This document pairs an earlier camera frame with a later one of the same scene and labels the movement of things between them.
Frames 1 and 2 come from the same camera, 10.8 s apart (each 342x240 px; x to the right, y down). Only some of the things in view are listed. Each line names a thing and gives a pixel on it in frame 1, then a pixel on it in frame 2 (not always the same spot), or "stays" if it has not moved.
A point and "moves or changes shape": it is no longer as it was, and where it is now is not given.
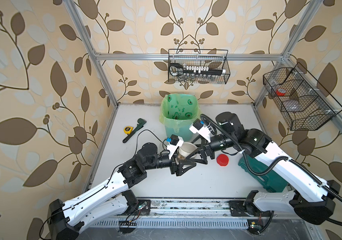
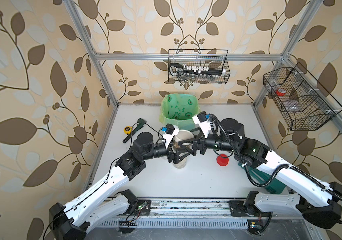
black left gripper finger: (184, 166) to (179, 155)
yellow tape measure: (128, 129) stays
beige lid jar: (185, 149) moves or changes shape
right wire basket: (303, 106) stays
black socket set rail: (178, 69) stays
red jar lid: (222, 159) stays
